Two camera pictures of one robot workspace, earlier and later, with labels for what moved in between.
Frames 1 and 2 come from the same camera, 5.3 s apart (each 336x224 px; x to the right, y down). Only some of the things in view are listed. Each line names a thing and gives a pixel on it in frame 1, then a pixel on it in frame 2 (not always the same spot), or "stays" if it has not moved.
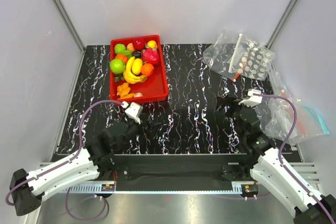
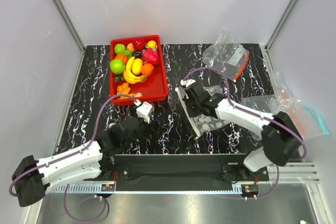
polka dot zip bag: [250, 59] to [202, 123]
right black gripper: [229, 101] to [192, 113]
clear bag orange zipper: [219, 56] stays
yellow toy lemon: [152, 44] stays
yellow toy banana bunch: [129, 76] stays
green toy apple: [117, 66] stays
